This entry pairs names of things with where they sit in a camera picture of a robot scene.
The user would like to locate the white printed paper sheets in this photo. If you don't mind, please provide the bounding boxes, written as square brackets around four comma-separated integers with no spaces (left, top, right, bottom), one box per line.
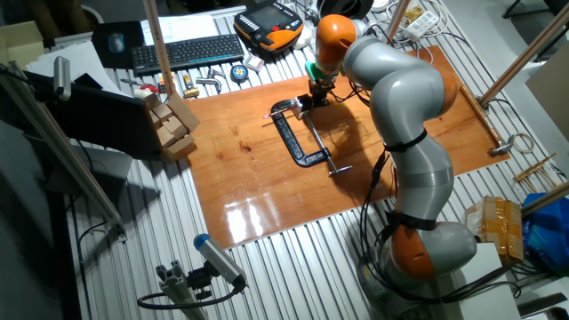
[140,14,221,46]

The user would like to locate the silver depth camera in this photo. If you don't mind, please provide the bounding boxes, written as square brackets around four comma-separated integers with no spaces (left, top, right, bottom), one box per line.
[52,55,73,102]

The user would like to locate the plain cardboard box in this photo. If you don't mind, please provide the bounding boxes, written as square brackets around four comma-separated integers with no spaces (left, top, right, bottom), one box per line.
[0,20,45,68]

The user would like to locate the wooden handled hammer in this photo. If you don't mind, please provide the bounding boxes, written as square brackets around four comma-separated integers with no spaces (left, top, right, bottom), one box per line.
[460,84,517,157]

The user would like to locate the blank white paper stack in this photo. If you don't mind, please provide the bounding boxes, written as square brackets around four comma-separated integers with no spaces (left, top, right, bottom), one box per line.
[25,40,130,97]

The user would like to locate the chrome pipe fitting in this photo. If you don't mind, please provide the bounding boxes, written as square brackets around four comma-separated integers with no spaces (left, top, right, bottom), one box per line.
[195,66,227,94]

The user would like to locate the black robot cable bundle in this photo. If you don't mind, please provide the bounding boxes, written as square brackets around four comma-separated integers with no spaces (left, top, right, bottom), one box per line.
[331,70,521,308]

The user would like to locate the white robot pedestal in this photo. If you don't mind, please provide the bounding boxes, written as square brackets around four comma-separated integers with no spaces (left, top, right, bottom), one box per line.
[444,242,524,320]

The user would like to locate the small white pink card pack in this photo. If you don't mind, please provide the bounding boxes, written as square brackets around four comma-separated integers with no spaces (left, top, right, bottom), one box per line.
[244,54,266,73]

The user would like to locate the black mouse pad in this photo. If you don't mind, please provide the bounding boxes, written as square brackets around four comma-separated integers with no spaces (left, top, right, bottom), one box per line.
[91,20,146,70]

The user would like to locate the beige flat panel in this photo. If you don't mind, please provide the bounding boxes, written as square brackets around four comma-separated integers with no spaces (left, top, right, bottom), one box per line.
[525,52,569,155]

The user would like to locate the silver camera blue tip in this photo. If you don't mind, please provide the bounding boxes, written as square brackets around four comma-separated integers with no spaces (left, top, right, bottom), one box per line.
[193,233,248,290]

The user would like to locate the black blue tape measure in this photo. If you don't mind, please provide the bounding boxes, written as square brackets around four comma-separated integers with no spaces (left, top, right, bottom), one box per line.
[229,64,250,84]

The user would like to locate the taped brown cardboard package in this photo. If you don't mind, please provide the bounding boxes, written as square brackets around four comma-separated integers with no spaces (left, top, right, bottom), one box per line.
[464,195,525,263]

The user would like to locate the grey computer mouse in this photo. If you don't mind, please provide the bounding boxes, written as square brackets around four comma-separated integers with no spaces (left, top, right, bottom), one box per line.
[108,32,126,55]

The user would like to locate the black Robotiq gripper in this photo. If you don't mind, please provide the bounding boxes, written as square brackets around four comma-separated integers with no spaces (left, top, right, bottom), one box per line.
[308,78,335,110]

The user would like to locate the orange wooden board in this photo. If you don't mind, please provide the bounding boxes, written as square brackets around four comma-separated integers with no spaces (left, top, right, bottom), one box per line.
[183,44,511,250]

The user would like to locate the black camera cable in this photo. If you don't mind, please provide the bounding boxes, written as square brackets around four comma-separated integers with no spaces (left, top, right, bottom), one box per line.
[136,284,248,311]

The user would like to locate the long aluminium frame bar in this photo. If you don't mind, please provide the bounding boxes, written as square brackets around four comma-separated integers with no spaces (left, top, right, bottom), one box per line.
[0,61,128,241]

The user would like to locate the blue plastic bag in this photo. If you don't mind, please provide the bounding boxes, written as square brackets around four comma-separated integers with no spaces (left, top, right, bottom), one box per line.
[522,191,569,272]

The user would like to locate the brass metal fitting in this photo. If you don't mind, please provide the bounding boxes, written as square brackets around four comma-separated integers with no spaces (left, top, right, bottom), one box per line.
[181,74,201,99]

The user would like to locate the red handled hand tool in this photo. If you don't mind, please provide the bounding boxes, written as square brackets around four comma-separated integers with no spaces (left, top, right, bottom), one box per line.
[120,78,160,94]

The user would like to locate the short aluminium profile mount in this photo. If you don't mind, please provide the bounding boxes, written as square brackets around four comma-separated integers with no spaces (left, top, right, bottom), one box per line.
[155,260,210,320]

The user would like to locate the black iron C-clamp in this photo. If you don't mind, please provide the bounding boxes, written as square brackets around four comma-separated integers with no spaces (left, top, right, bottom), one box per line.
[269,98,353,178]

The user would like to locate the black computer keyboard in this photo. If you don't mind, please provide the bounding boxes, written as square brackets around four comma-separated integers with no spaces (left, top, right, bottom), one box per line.
[131,33,245,76]

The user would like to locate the white power strip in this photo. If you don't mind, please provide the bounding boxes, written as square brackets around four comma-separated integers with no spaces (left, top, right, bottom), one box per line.
[403,8,441,44]

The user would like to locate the green wrist adapter ring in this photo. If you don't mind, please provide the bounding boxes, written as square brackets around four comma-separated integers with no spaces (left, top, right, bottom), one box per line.
[304,60,346,84]

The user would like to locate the beige rope ring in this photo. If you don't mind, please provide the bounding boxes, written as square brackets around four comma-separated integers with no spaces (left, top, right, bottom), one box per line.
[510,132,536,156]

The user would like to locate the orange black teach pendant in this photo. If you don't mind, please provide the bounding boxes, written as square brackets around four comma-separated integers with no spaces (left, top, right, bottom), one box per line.
[233,0,306,52]

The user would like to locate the black cable adapter blue light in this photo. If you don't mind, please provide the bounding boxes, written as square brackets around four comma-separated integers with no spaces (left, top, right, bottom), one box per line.
[370,150,389,190]

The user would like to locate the wooden sticks frame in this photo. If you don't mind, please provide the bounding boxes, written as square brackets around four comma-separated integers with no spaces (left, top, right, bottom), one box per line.
[513,152,559,193]

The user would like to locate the wooden frame post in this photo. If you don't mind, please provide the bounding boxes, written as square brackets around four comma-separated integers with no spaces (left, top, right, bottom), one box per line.
[142,0,174,97]
[386,0,413,40]
[478,2,569,107]
[519,180,569,218]

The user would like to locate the black flat monitor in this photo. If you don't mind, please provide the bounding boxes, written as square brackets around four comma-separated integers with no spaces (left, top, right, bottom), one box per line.
[24,70,162,160]

